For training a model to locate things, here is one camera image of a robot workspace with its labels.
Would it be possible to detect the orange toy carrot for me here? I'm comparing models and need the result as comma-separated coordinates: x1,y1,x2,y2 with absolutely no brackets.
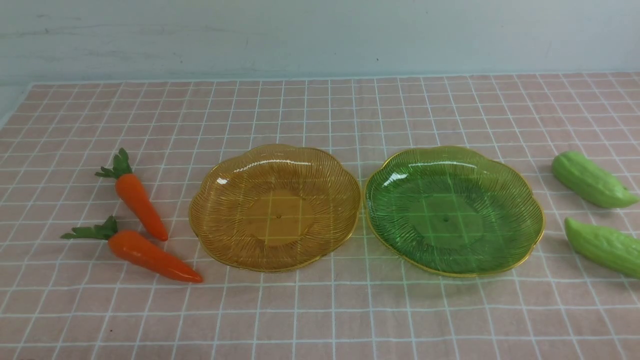
60,215,204,284
94,148,169,242

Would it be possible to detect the green toy gourd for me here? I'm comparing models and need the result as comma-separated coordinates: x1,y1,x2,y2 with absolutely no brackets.
551,151,639,208
564,217,640,280

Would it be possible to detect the amber plastic plate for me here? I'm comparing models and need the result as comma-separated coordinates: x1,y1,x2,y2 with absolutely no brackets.
189,143,362,272

